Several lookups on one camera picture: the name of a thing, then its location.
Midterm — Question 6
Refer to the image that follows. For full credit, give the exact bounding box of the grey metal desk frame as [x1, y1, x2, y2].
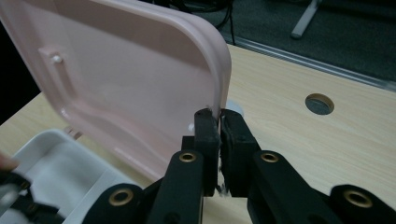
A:
[290, 0, 322, 40]

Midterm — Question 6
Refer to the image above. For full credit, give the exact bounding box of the pink lidded storage box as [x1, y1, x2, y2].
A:
[0, 0, 246, 184]

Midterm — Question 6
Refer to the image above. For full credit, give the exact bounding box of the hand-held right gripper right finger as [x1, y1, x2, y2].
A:
[219, 108, 262, 199]

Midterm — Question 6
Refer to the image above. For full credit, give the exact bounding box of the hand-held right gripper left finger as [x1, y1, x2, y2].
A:
[181, 107, 221, 198]

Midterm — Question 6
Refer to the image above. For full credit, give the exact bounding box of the black floor cable bundle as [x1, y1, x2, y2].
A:
[181, 0, 236, 45]

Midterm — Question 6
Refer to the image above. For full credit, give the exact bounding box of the white inner tray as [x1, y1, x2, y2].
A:
[0, 129, 143, 224]

